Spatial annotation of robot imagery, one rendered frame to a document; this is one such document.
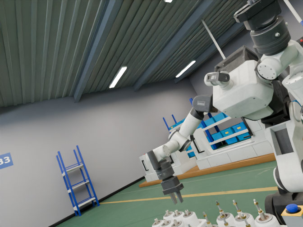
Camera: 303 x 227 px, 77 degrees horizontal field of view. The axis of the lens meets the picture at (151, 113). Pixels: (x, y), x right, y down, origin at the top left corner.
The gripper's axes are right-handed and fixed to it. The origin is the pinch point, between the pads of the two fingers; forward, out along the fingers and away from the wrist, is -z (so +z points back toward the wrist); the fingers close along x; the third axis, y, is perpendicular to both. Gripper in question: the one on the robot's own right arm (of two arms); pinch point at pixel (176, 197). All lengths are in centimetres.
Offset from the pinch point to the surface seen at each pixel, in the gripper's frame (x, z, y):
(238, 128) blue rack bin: -82, -13, 525
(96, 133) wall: -512, 178, 379
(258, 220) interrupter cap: 27.8, -22.8, 13.2
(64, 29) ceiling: -223, 352, 170
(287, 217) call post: 42.3, -17.8, 2.0
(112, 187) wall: -518, -25, 364
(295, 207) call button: 46.3, -15.3, 3.6
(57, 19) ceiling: -203, 352, 144
